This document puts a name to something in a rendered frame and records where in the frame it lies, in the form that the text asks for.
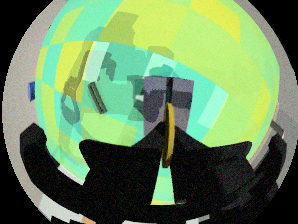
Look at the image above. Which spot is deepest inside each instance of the gold coin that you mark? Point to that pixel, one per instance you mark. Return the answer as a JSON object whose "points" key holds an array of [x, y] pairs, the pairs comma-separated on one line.
{"points": [[167, 150]]}

